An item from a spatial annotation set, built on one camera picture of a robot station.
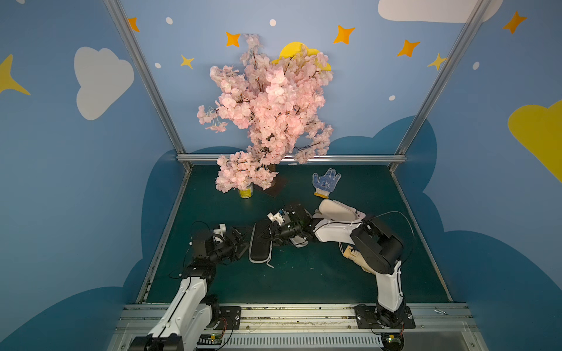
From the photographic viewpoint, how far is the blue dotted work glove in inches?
44.4

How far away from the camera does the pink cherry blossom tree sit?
67 cm

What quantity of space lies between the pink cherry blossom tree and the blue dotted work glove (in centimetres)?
34
